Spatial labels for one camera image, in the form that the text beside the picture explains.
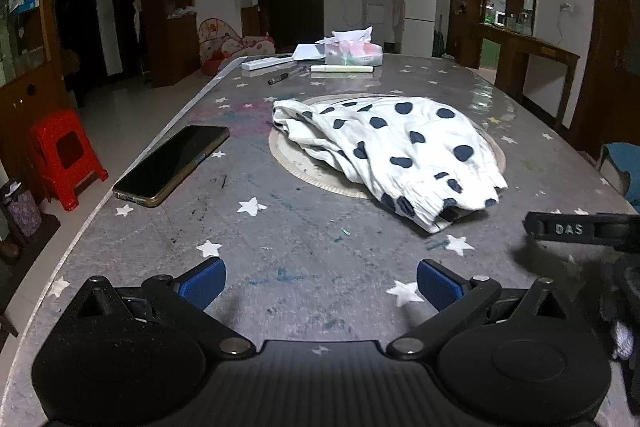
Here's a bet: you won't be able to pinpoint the wooden shelf cabinet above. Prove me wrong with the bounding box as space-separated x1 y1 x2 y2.
140 0 201 88

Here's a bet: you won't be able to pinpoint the red plastic stool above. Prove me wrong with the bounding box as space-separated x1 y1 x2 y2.
29 109 109 212

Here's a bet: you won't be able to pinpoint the patterned trash can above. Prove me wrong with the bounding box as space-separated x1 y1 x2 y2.
0 181 43 240

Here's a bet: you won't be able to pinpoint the long pale narrow box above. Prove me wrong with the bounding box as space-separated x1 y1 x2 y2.
310 65 375 75

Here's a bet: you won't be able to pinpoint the tissue box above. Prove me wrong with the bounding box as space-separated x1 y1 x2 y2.
324 27 385 66

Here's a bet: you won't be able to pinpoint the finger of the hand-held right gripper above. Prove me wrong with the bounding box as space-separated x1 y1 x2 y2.
523 211 640 254

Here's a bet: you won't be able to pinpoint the round built-in stove plate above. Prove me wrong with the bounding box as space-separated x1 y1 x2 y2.
268 94 507 199

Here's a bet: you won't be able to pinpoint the white remote control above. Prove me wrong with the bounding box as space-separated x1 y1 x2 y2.
241 55 281 71

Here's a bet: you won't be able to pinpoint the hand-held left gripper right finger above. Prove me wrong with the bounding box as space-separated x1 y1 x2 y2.
386 258 576 360

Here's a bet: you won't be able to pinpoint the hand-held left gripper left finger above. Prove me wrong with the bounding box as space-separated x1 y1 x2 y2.
65 257 256 358

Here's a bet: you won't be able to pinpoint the white paper sheet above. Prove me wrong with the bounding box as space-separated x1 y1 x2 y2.
291 43 327 60

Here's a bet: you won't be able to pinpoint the white water dispenser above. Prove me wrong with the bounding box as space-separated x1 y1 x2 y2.
361 0 387 44

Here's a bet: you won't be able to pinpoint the dark smartphone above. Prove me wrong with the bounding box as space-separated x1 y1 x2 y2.
112 125 231 208

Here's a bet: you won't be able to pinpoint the person's right hand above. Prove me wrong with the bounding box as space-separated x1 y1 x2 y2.
601 292 639 361

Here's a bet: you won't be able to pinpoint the grey star-print tablecloth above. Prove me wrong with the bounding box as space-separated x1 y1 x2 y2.
0 53 640 427

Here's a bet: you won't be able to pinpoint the white polka dot pants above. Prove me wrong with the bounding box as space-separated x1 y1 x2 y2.
271 96 509 234

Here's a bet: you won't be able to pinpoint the dark wooden side table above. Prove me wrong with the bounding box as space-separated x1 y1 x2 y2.
472 23 581 130

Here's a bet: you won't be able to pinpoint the white refrigerator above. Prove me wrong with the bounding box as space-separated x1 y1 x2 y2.
397 0 439 56

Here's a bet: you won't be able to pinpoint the brown door with glass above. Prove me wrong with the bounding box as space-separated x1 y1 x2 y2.
570 0 640 158

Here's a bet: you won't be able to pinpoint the red patterned play tent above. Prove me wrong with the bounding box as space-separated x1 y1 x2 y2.
197 18 276 75

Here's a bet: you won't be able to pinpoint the blue sofa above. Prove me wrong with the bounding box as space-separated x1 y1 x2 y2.
595 142 640 212

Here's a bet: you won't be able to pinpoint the black marker pen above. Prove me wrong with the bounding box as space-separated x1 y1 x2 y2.
268 65 310 86

